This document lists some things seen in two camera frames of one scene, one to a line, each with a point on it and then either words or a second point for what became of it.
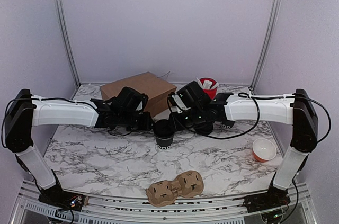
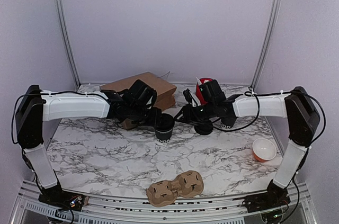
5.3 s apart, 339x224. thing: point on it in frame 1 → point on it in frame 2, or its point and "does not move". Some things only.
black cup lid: x=204 y=128 does not move
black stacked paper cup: x=227 y=124 does not move
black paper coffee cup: x=164 y=143 → x=163 y=136
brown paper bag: x=157 y=89 does not move
